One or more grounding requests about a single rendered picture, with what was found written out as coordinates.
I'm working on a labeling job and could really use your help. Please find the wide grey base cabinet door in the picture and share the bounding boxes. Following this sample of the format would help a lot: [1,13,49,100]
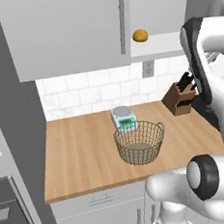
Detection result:
[54,197,150,224]

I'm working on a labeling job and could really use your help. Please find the grey wall power outlet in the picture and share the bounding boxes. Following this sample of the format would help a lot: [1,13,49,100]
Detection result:
[141,60,156,79]

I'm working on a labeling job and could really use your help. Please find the grey wall cabinet door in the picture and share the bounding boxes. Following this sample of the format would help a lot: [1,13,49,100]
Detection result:
[0,0,137,86]

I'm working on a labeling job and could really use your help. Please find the grey built-in oven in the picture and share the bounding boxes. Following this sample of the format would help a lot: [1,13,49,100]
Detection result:
[0,172,40,224]

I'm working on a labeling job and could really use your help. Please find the olive wire basket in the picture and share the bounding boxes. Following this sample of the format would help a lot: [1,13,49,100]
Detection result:
[111,118,169,169]

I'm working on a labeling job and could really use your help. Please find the grey drawer front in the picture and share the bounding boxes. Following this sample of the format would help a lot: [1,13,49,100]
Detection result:
[47,180,151,222]

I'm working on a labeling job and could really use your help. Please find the narrow grey base cabinet door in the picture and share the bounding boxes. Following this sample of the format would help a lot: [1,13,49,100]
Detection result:
[141,192,165,224]

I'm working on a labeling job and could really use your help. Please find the grey base cabinet door handle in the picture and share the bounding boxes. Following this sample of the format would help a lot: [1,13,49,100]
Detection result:
[149,204,158,224]
[135,208,144,224]

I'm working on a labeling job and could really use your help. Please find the grey tall cabinet column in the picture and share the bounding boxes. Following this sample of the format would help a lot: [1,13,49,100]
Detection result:
[0,0,62,224]

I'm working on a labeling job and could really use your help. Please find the golden brown bread roll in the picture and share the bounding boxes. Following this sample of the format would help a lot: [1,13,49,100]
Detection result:
[131,28,150,45]

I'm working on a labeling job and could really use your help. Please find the brown wooden knife block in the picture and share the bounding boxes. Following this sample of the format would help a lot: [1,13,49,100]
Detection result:
[159,71,202,118]

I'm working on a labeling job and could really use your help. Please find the white open wall cabinet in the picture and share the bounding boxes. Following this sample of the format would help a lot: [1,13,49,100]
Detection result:
[125,0,197,64]

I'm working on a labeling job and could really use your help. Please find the grey wall cabinet door handle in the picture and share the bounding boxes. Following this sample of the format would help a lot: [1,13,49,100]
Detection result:
[115,0,130,56]

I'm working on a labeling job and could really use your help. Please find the grey drawer handle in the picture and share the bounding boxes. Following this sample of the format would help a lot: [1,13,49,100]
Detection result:
[86,193,115,208]

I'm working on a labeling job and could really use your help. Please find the white kitchen scale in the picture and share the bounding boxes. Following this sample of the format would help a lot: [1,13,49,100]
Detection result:
[110,104,139,135]

